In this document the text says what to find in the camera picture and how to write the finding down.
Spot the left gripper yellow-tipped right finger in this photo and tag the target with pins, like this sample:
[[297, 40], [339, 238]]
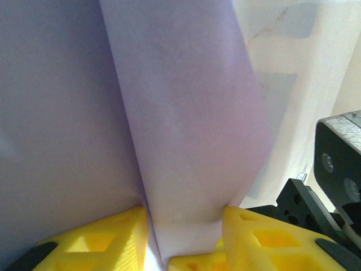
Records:
[[282, 254]]

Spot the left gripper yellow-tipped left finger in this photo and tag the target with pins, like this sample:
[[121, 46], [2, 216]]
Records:
[[112, 248]]

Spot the lilac paper sheet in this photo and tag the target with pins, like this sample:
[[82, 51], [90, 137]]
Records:
[[183, 113]]

